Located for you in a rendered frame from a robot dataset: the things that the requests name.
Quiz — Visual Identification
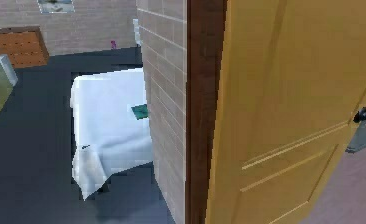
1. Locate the brown wooden dresser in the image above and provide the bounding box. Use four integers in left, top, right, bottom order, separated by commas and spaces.
0, 26, 50, 69

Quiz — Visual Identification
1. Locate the white bed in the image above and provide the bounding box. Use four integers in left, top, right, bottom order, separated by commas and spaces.
69, 67, 155, 201

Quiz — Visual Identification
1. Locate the framed wall picture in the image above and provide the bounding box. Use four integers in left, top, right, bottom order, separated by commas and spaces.
37, 0, 75, 15

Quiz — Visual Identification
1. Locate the white wall fixture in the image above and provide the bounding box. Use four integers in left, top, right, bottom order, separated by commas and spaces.
132, 18, 143, 46

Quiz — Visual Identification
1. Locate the black door handle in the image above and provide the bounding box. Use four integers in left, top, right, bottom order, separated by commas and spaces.
352, 107, 366, 130

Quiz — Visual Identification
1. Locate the yellow wooden room door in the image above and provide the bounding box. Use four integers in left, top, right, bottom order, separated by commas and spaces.
204, 0, 366, 224

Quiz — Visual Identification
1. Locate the green book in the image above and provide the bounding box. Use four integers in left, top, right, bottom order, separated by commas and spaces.
130, 103, 150, 121

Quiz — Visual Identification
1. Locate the dark brown door frame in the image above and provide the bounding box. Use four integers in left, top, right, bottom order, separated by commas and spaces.
185, 0, 229, 224

